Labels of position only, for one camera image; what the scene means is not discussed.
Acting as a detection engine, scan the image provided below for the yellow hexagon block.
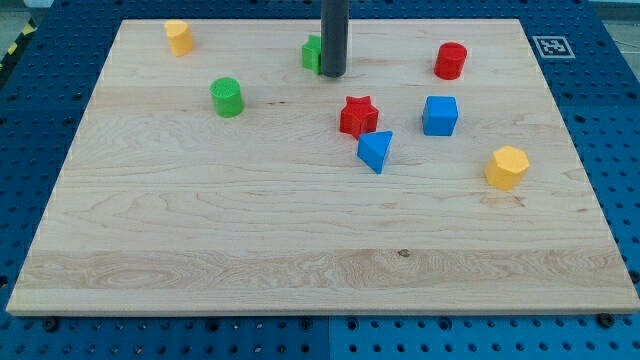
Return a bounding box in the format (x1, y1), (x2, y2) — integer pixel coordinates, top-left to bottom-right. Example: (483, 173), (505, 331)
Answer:
(485, 145), (530, 191)

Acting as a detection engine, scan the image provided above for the blue triangle block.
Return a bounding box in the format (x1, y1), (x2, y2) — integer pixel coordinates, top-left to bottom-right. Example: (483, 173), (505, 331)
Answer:
(357, 131), (393, 174)

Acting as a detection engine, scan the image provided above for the red star block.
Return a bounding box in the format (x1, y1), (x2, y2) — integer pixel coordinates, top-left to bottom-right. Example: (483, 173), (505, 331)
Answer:
(339, 96), (379, 139)

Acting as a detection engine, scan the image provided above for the wooden board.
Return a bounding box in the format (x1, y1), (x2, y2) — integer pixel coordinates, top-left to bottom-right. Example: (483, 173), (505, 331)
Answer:
(7, 19), (639, 317)

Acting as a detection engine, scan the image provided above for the green cylinder block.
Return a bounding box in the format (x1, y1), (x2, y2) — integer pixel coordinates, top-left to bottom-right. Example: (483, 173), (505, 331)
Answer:
(209, 77), (244, 118)

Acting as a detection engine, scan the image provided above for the green star block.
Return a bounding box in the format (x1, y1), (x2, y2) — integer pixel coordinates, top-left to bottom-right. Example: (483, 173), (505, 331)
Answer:
(301, 34), (322, 75)

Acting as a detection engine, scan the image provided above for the blue cube block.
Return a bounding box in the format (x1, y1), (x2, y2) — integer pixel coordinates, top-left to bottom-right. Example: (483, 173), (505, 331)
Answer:
(422, 96), (459, 136)

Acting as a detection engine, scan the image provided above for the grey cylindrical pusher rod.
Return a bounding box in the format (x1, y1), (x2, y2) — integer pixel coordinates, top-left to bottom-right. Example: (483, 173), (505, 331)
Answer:
(321, 0), (349, 78)

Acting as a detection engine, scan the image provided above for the red cylinder block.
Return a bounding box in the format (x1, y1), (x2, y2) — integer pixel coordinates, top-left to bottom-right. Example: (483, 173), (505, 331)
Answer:
(433, 42), (468, 80)

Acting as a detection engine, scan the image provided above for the yellow heart block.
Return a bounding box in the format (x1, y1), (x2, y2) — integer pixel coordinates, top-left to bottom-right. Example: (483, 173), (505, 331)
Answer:
(164, 19), (194, 57)

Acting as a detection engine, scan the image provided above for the white fiducial marker tag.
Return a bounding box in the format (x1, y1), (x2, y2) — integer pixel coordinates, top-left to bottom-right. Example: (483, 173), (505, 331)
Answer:
(532, 35), (575, 59)

